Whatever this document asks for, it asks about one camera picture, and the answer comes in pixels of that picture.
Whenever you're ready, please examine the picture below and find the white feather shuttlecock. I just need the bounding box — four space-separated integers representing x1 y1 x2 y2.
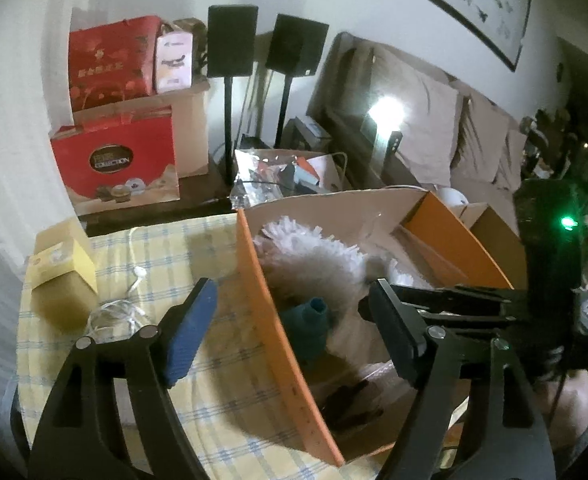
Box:
85 299 150 344

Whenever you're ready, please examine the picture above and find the blue silicone funnel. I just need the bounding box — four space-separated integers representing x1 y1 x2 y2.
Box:
279 297 331 365

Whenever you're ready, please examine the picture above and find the yellow sponge with paper sleeve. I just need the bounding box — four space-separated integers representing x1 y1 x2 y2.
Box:
26 217 99 332

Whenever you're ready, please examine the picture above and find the orange cardboard box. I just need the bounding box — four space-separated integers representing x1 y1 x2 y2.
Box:
238 186 526 467

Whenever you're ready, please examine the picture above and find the white fluffy duster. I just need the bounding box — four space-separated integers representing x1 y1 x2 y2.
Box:
252 214 426 376

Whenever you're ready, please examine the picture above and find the yellow plaid tablecloth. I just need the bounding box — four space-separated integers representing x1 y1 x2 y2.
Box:
17 214 380 479

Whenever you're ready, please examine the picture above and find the beige sofa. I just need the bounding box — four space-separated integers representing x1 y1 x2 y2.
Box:
307 32 526 221

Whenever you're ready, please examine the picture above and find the bright lamp device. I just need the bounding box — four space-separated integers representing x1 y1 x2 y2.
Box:
367 94 408 174

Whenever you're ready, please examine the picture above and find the red Ferrero Collection bag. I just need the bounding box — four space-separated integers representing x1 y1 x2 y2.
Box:
51 107 180 217

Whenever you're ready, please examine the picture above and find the white pink small box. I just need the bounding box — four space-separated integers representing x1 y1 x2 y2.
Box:
155 32 193 93

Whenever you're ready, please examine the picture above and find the red gift box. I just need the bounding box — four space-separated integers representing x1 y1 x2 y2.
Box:
68 15 162 112

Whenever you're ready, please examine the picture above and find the brown box with handle hole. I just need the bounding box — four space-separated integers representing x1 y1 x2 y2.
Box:
452 203 527 289

